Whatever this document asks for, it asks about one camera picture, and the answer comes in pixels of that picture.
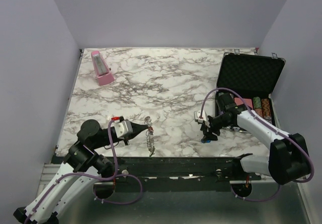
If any metal disc with key rings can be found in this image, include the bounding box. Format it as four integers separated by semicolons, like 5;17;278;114
144;116;155;157

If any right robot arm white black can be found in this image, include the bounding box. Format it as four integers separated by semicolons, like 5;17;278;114
194;88;314;185

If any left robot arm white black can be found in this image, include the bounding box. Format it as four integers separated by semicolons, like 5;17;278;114
13;117;149;223

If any pink warning card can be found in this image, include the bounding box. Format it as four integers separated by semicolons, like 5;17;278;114
234;97;253;109

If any green poker chip stack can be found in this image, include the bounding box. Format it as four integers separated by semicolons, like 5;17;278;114
253;97;262;115

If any orange poker chip stack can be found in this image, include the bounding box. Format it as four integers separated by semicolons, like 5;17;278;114
261;99;272;121

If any black foam-lined case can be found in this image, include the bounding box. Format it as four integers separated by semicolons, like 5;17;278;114
215;53;285;130

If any pink metronome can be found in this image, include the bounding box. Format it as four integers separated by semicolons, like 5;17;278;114
91;50;115;86

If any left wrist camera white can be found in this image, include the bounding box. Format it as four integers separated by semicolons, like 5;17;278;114
114;120;133;139

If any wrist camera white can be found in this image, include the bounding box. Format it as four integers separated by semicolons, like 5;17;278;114
194;110;210;127
114;120;133;139

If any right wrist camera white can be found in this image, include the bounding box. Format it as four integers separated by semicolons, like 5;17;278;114
194;110;210;127

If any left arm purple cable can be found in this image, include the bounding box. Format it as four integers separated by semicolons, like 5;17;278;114
24;119;144;224

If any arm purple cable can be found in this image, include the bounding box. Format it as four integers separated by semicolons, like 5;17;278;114
24;119;144;224
201;88;315;202

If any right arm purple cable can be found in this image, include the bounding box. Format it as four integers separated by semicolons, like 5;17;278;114
201;88;315;202

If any black mounting base plate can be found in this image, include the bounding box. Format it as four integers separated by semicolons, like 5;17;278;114
51;156;262;193

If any aluminium rail frame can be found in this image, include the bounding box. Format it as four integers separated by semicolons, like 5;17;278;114
16;154;308;223

